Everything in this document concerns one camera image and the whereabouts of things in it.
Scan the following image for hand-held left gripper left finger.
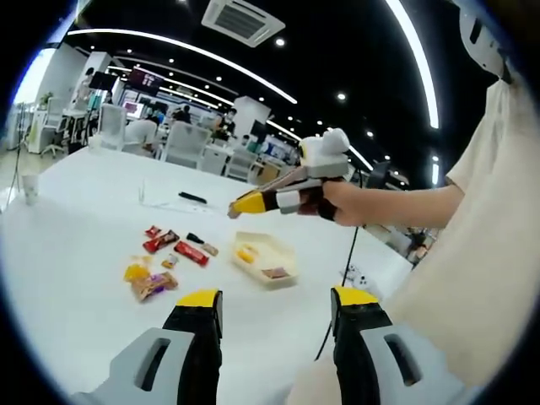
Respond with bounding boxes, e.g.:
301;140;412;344
71;289;224;405

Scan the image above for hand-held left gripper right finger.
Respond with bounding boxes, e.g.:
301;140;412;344
330;285;473;405

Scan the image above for pale pink food tongs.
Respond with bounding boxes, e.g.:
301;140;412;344
226;166;311;219

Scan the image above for beige hexagonal container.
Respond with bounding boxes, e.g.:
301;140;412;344
229;230;299;292

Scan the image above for purple brown food packet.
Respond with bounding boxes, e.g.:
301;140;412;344
131;271;179;303

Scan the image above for bright red food bar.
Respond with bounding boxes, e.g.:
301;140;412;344
173;240;211;267

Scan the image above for dark red food bar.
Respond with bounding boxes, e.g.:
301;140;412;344
142;229;181;255

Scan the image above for person's right hand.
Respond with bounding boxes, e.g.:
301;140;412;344
296;181;369;228

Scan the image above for round ceiling downlights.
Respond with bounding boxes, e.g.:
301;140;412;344
126;40;440;186

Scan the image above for white mesh office chair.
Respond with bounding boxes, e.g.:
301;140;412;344
162;121;212;170
99;103;127;152
224;147;259;181

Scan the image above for black standing monitor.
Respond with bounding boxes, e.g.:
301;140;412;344
366;162;392;191

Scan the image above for long ceiling light strip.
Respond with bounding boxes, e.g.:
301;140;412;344
385;0;440;130
66;28;299;105

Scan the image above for ceiling air conditioner vent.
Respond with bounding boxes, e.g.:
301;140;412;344
201;0;286;47

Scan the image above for operator in beige sleeve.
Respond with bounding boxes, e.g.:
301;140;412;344
290;79;539;405

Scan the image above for dark hanging display screen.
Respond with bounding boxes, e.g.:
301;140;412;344
127;68;165;95

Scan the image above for white worn device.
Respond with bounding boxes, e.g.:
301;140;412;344
457;0;521;84

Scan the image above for white paper cup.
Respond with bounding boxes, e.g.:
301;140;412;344
20;174;41;207

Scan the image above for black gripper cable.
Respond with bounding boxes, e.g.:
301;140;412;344
314;225;359;363

